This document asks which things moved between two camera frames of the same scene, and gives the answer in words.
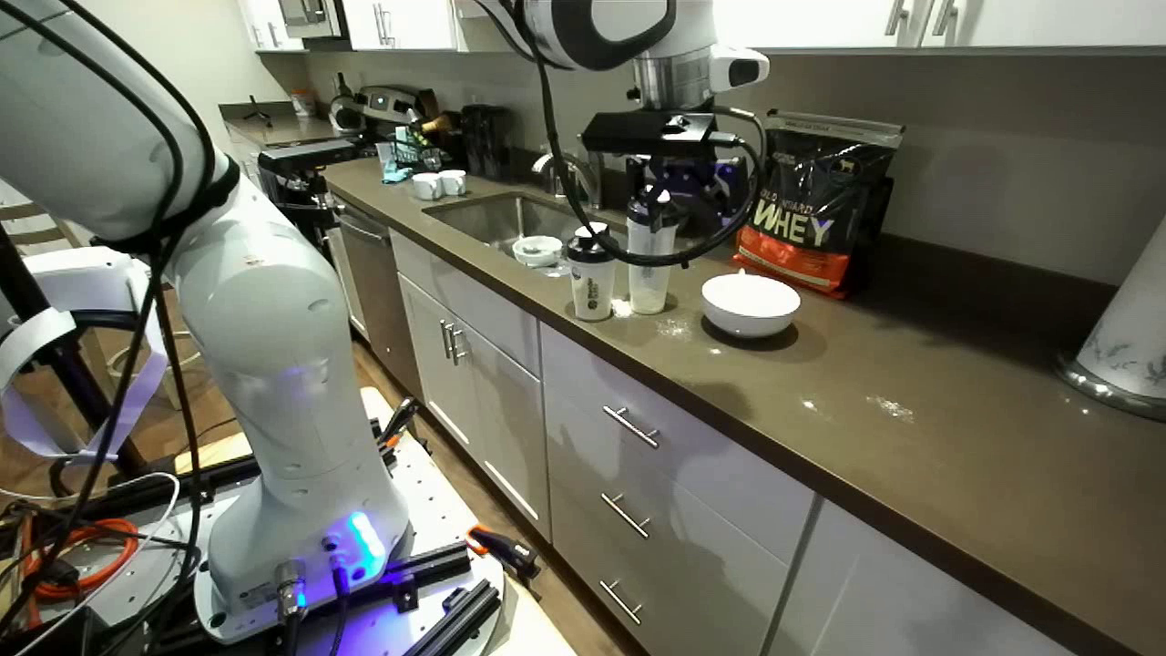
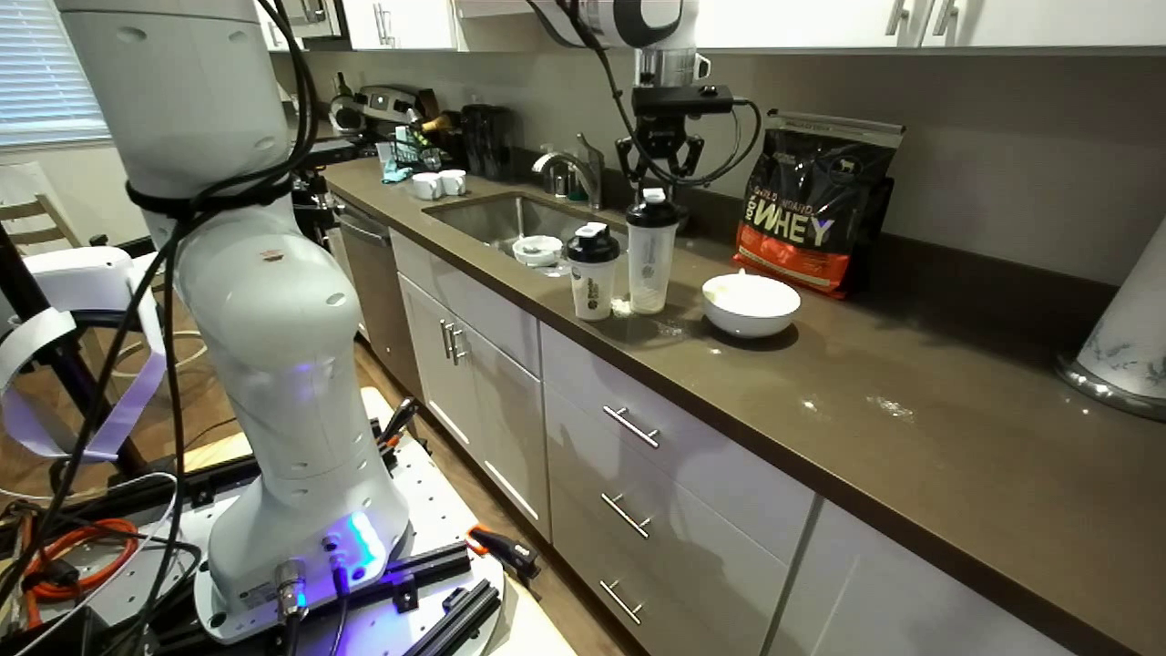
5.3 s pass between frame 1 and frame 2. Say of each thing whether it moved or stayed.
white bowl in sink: stayed
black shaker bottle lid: stayed
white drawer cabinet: stayed
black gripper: moved
